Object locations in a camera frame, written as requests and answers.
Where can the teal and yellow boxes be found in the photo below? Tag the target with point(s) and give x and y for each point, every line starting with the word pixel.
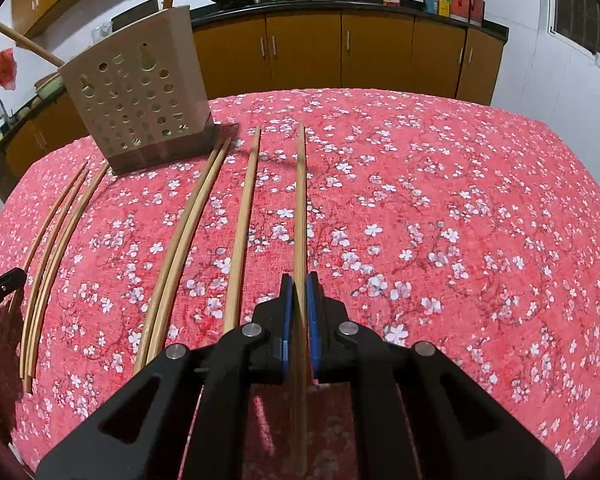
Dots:
pixel 437 2

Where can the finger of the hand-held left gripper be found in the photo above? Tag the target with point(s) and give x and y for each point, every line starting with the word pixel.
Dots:
pixel 5 281

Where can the black sink countertop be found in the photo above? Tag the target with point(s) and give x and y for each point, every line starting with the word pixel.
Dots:
pixel 30 119

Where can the red floral tablecloth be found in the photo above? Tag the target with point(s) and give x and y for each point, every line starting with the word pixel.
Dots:
pixel 430 210

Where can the metal faucet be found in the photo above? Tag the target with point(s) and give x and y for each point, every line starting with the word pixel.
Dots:
pixel 0 107

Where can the long wooden base cabinet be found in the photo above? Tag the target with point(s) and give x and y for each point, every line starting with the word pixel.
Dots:
pixel 380 55

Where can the black kitchen countertop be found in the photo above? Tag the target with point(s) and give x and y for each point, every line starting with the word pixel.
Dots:
pixel 305 6

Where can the red plastic bag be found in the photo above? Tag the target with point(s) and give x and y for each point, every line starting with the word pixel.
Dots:
pixel 3 67

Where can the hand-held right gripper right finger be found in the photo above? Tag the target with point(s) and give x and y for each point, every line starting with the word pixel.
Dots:
pixel 312 310

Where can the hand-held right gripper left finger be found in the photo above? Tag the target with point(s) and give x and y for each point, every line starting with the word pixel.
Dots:
pixel 286 310

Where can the clear glass jar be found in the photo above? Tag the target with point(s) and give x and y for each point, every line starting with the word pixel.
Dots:
pixel 103 34

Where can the wooden sink cabinet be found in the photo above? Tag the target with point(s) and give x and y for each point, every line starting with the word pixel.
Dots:
pixel 35 142

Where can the red gift boxes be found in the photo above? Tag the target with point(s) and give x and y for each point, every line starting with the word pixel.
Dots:
pixel 469 2

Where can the green pot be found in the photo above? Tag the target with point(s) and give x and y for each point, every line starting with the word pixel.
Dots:
pixel 49 87

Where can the beige perforated chopstick holder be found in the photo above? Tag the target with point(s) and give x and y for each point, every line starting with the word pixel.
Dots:
pixel 180 60

